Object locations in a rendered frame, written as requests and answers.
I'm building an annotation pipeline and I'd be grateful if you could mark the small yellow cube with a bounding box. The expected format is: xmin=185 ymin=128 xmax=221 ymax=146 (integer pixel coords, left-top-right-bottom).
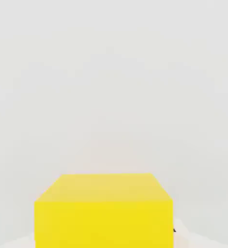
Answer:
xmin=34 ymin=172 xmax=174 ymax=248

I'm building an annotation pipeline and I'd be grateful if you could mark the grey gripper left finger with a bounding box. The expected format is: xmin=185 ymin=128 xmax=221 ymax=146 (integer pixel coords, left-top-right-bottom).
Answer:
xmin=1 ymin=232 xmax=36 ymax=248

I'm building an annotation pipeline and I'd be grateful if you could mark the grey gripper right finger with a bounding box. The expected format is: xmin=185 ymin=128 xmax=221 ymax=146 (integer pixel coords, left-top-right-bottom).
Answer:
xmin=172 ymin=218 xmax=228 ymax=248

